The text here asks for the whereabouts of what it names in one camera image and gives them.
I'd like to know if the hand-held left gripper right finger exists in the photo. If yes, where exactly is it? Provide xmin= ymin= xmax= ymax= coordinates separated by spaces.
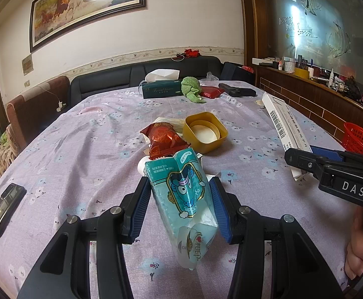
xmin=209 ymin=177 xmax=345 ymax=299

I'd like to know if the framed horse painting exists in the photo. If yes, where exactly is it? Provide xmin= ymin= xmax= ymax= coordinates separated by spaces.
xmin=29 ymin=0 xmax=146 ymax=53

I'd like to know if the small wall plaque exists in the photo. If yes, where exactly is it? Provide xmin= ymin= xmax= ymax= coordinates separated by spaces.
xmin=22 ymin=54 xmax=33 ymax=75

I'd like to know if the green towel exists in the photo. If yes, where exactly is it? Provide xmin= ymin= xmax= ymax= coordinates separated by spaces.
xmin=181 ymin=76 xmax=207 ymax=104

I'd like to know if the person's right hand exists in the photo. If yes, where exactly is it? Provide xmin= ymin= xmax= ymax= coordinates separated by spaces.
xmin=345 ymin=207 xmax=363 ymax=281

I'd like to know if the dark green tissue box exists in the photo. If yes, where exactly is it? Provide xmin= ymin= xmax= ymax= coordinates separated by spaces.
xmin=139 ymin=69 xmax=183 ymax=99

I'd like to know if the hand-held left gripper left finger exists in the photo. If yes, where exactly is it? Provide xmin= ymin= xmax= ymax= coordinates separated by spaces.
xmin=16 ymin=176 xmax=152 ymax=299

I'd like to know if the red plastic basket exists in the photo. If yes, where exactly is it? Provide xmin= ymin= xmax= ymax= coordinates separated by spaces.
xmin=343 ymin=122 xmax=363 ymax=159

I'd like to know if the black leather sofa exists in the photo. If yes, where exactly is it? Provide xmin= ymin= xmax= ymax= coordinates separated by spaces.
xmin=70 ymin=55 xmax=222 ymax=103

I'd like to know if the teal tissue packet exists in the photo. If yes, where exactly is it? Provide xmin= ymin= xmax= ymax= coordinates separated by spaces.
xmin=144 ymin=148 xmax=219 ymax=270

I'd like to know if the white medicine box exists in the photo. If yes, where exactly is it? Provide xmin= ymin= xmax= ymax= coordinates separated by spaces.
xmin=261 ymin=92 xmax=314 ymax=183

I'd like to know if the frosted glass partition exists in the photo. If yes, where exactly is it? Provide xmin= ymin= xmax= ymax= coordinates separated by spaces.
xmin=269 ymin=0 xmax=363 ymax=78

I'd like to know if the black shopping bag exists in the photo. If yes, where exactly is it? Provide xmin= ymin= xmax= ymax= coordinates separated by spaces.
xmin=220 ymin=62 xmax=257 ymax=83

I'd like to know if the wooden counter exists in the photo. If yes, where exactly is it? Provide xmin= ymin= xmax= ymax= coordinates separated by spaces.
xmin=252 ymin=58 xmax=363 ymax=150

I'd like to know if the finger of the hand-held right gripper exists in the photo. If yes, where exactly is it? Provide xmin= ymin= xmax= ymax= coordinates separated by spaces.
xmin=284 ymin=148 xmax=344 ymax=182
xmin=310 ymin=146 xmax=363 ymax=165

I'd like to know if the black handbag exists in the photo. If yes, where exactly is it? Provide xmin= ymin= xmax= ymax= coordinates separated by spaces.
xmin=343 ymin=78 xmax=361 ymax=98

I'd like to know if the red snack packet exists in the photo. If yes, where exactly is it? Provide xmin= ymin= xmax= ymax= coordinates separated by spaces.
xmin=139 ymin=122 xmax=192 ymax=159

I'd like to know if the black remote control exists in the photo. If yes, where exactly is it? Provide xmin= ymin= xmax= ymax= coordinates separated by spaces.
xmin=0 ymin=183 xmax=27 ymax=251

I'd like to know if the brown armchair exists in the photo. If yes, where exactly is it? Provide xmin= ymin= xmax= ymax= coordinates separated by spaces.
xmin=6 ymin=75 xmax=71 ymax=150

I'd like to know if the red pouch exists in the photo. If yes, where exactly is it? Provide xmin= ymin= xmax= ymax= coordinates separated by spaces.
xmin=200 ymin=85 xmax=225 ymax=98

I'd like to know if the cream snack wrapper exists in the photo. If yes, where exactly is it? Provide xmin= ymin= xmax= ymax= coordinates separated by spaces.
xmin=152 ymin=116 xmax=186 ymax=131

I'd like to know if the white charger cable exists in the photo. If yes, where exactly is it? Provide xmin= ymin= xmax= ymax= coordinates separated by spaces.
xmin=38 ymin=84 xmax=68 ymax=113

